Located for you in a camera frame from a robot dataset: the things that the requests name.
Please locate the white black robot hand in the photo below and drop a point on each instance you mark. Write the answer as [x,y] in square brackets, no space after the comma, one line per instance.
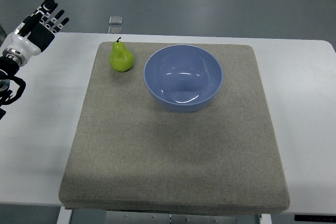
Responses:
[33,38]

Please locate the green pear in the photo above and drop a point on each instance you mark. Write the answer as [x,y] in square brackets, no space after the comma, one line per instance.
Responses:
[120,59]

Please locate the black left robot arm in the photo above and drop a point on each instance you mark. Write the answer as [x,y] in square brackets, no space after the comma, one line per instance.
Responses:
[12,87]

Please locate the blue bowl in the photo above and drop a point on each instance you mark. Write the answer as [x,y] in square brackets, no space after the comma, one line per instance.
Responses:
[183,78]

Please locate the lower metal floor plate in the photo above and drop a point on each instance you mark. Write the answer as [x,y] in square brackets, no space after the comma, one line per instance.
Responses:
[114,29]

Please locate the grey fabric mat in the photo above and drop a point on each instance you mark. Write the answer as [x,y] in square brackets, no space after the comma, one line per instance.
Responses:
[131,154]

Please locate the metal table frame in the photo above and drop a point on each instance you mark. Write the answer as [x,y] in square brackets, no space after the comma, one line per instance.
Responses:
[76,216]

